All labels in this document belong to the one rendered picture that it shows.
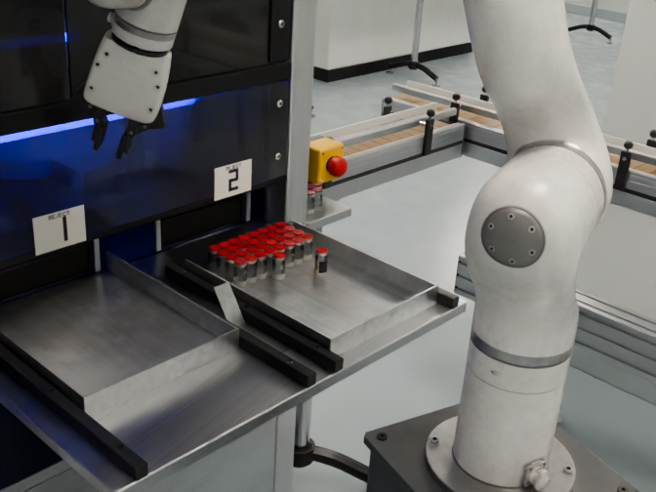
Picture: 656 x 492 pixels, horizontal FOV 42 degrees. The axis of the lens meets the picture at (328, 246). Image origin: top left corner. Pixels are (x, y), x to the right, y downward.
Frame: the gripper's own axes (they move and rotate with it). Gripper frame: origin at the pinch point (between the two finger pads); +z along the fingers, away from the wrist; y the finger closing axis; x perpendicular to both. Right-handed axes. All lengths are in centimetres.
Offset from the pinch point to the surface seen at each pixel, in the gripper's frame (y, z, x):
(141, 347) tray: 13.6, 24.7, -11.7
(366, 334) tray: 45.0, 13.9, -5.3
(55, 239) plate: -3.7, 18.4, -2.0
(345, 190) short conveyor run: 45, 25, 61
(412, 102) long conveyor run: 61, 19, 114
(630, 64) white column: 119, -9, 135
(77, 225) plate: -1.5, 16.7, 1.1
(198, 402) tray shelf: 23.3, 20.3, -23.9
